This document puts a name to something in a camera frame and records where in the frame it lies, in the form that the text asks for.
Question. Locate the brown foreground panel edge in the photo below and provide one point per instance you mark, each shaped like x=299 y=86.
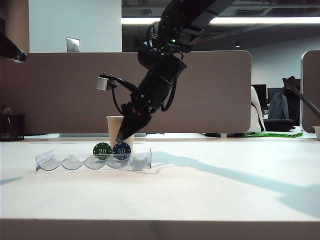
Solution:
x=160 y=230

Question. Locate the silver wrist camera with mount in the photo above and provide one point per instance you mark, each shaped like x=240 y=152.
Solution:
x=102 y=82

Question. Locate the green poker chip 20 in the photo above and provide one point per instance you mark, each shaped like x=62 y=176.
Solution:
x=102 y=151

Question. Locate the blue-grey jacket on chair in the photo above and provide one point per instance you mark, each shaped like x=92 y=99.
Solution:
x=278 y=107

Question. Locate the silver rail under partition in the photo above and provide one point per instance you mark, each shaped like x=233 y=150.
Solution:
x=85 y=135

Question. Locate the blue poker chip 50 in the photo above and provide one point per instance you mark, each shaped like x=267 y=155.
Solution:
x=121 y=151

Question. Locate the dark mesh pen holder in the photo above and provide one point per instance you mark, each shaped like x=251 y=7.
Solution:
x=11 y=127

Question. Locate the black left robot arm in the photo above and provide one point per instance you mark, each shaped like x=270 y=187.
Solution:
x=10 y=48

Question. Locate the narrow brown desk partition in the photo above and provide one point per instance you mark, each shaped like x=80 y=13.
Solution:
x=311 y=100

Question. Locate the brown paper cup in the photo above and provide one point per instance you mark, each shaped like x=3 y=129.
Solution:
x=112 y=127

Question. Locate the small ceiling spot lamp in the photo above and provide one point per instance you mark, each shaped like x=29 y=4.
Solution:
x=237 y=45

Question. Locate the clear plastic chip tray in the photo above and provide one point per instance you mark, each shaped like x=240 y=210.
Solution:
x=71 y=165

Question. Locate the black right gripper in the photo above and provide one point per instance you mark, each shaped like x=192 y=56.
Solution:
x=157 y=85

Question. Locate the green paper strip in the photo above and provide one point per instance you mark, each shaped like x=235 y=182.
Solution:
x=272 y=135

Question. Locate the black computer monitor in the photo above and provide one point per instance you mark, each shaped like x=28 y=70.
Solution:
x=260 y=96

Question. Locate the small black flat object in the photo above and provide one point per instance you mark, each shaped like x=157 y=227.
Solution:
x=212 y=135

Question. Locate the black office chair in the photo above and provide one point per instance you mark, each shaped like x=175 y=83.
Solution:
x=293 y=107

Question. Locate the beige paper bowl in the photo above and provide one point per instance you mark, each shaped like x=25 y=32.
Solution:
x=317 y=132

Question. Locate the wide brown desk partition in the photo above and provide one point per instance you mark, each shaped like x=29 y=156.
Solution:
x=62 y=100

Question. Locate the silver wall switch plate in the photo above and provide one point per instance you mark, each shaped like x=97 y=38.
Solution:
x=73 y=45

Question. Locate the black slanted rod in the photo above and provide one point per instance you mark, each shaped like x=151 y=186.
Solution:
x=306 y=101

